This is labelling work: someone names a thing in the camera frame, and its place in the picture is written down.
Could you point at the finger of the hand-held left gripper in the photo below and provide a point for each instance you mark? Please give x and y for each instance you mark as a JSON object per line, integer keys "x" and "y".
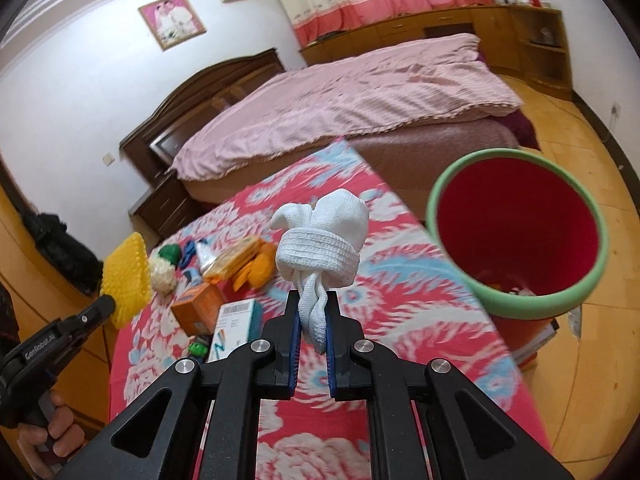
{"x": 85, "y": 320}

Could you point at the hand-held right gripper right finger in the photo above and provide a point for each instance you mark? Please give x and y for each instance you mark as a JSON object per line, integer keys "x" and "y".
{"x": 332, "y": 355}

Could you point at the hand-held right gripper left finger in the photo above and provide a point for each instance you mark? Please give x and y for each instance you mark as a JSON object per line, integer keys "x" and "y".
{"x": 294, "y": 345}

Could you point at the yellow mesh sponge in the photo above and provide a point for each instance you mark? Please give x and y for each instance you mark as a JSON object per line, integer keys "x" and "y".
{"x": 127, "y": 270}

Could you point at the white sock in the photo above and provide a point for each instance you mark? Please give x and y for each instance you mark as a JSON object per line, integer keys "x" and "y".
{"x": 320, "y": 255}

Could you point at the red bin with green rim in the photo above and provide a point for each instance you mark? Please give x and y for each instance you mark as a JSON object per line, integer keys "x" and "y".
{"x": 515, "y": 220}

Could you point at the person's left hand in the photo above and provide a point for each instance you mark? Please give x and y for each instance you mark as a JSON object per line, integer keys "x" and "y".
{"x": 62, "y": 435}

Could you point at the orange wooden wardrobe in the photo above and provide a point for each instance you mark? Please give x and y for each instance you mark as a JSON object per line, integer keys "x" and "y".
{"x": 92, "y": 365}

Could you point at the white cardboard box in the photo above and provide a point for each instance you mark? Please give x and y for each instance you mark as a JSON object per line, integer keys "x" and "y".
{"x": 235, "y": 330}

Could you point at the black fuzzy cloth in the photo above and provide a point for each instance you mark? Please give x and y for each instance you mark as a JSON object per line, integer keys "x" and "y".
{"x": 60, "y": 250}

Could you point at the small green toy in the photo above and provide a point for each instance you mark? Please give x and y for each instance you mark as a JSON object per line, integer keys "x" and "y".
{"x": 198, "y": 351}

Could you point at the red printed tablecloth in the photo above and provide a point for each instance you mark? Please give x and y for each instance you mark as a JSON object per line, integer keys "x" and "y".
{"x": 400, "y": 285}

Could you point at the orange cardboard box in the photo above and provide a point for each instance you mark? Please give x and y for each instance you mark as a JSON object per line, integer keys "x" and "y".
{"x": 197, "y": 310}

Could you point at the orange snack packet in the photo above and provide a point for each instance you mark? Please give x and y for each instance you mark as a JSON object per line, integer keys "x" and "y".
{"x": 232, "y": 257}

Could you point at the green ball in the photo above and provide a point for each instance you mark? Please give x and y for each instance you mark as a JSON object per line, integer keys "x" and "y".
{"x": 170, "y": 253}

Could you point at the white tissue packet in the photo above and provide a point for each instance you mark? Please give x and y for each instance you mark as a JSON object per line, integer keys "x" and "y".
{"x": 206, "y": 260}

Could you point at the dark wooden nightstand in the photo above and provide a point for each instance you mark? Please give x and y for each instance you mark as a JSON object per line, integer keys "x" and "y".
{"x": 165, "y": 205}

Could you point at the bed with brown sheet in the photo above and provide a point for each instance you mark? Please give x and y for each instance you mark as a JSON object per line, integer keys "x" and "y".
{"x": 440, "y": 145}

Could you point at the pink blanket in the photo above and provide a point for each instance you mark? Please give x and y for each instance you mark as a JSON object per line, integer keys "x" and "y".
{"x": 350, "y": 100}

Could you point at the dark wooden headboard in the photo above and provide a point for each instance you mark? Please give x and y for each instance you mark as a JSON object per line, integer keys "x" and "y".
{"x": 200, "y": 95}

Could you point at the maroon cloth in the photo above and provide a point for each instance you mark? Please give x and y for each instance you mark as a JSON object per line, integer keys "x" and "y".
{"x": 522, "y": 130}

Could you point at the long wooden cabinet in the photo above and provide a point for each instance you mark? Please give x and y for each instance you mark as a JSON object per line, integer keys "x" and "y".
{"x": 400, "y": 27}

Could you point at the wooden corner shelf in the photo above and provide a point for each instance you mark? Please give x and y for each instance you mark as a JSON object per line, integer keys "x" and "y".
{"x": 542, "y": 65}

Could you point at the small grey pot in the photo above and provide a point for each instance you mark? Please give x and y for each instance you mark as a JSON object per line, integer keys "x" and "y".
{"x": 546, "y": 36}

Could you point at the wall switch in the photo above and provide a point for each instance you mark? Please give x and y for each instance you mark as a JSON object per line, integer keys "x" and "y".
{"x": 108, "y": 159}

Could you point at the framed wall picture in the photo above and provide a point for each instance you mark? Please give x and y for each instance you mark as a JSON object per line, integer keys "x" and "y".
{"x": 172, "y": 20}

